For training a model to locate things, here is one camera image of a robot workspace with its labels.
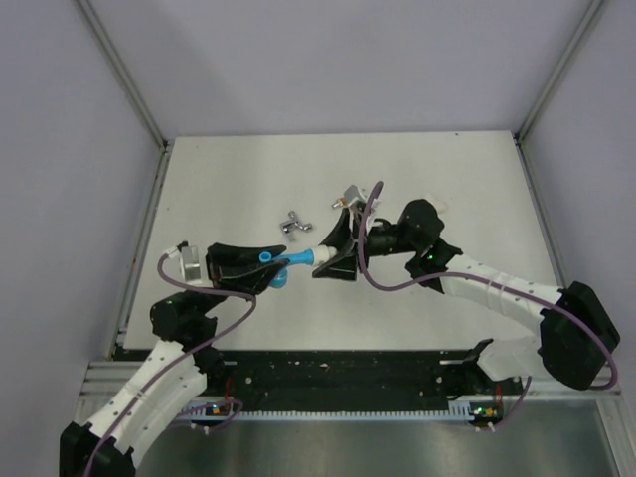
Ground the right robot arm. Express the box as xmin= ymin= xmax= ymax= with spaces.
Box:
xmin=312 ymin=199 xmax=620 ymax=394

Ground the chrome water faucet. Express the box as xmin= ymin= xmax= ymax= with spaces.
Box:
xmin=279 ymin=211 xmax=313 ymax=242

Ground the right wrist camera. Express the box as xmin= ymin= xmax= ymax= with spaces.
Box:
xmin=340 ymin=185 xmax=381 ymax=214

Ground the white elbow fitting far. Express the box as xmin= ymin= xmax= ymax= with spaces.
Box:
xmin=428 ymin=195 xmax=447 ymax=214

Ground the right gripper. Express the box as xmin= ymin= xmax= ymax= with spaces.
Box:
xmin=310 ymin=209 xmax=421 ymax=281

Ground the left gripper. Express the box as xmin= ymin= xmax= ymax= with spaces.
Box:
xmin=186 ymin=242 xmax=289 ymax=317

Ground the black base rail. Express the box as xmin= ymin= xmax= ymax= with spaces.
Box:
xmin=204 ymin=351 xmax=497 ymax=410

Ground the white elbow pipe fitting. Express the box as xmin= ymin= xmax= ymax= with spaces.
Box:
xmin=312 ymin=244 xmax=338 ymax=266

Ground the aluminium frame post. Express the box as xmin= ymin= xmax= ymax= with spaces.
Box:
xmin=514 ymin=0 xmax=610 ymax=145
xmin=74 ymin=0 xmax=173 ymax=150

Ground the right aluminium frame post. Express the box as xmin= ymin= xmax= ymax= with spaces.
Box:
xmin=514 ymin=0 xmax=610 ymax=145

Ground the left aluminium frame post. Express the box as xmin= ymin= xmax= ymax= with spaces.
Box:
xmin=74 ymin=0 xmax=173 ymax=150

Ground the grey cable duct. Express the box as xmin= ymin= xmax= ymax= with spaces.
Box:
xmin=173 ymin=400 xmax=503 ymax=427

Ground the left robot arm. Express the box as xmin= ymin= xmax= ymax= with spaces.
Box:
xmin=59 ymin=241 xmax=290 ymax=476

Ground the blue water faucet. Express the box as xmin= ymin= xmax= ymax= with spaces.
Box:
xmin=258 ymin=249 xmax=316 ymax=289

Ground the orange water faucet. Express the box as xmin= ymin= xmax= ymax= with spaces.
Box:
xmin=332 ymin=198 xmax=346 ymax=209

